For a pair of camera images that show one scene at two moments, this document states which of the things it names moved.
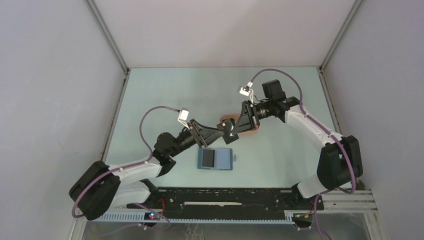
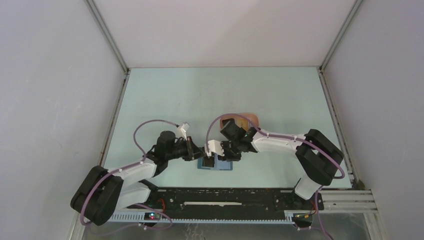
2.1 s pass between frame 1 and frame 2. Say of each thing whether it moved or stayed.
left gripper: moved
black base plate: stayed
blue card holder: stayed
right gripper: moved
